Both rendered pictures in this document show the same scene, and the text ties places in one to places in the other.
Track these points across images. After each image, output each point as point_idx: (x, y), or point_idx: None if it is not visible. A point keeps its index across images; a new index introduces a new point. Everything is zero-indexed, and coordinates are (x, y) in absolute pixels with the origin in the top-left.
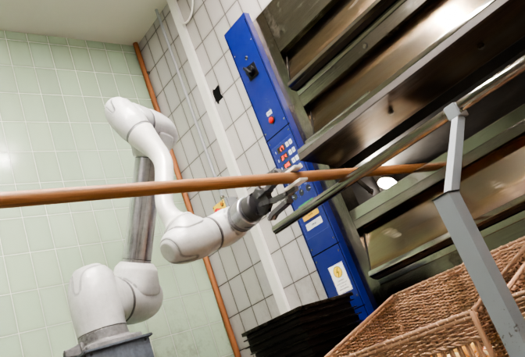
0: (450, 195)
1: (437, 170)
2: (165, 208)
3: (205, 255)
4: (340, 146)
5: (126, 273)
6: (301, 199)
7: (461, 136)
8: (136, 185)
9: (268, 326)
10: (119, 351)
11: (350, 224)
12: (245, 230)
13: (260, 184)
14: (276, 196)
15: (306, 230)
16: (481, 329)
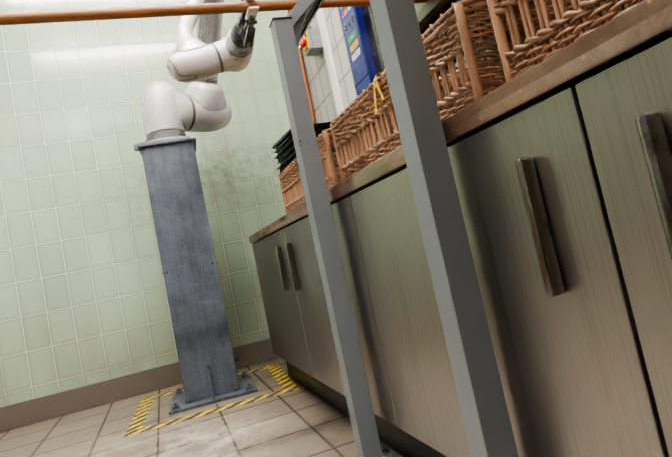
0: (274, 22)
1: (428, 0)
2: (179, 34)
3: (206, 76)
4: None
5: (191, 91)
6: (349, 31)
7: None
8: (71, 11)
9: (283, 141)
10: (167, 148)
11: (379, 56)
12: (241, 56)
13: (207, 12)
14: (244, 24)
15: (352, 60)
16: (327, 147)
